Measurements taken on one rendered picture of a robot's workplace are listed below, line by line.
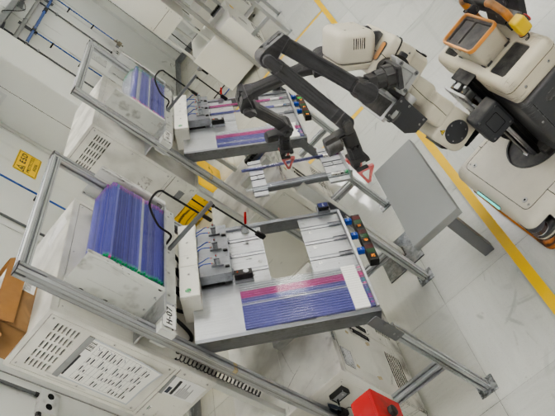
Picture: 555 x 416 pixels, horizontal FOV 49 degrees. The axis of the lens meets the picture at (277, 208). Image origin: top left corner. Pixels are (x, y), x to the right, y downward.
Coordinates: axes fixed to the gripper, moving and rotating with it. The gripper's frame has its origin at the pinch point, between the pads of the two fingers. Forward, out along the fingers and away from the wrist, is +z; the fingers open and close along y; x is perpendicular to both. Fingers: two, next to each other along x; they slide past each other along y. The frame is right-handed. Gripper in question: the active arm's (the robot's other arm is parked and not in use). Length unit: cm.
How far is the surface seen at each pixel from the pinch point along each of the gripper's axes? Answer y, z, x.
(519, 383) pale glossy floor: 117, 55, 73
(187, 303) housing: 89, 5, -56
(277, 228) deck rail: 40.4, 11.0, -12.8
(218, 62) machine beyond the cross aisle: -393, 77, -20
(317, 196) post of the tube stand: 13.3, 14.9, 12.2
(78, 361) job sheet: 109, 6, -96
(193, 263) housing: 70, 1, -52
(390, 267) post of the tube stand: 11, 72, 52
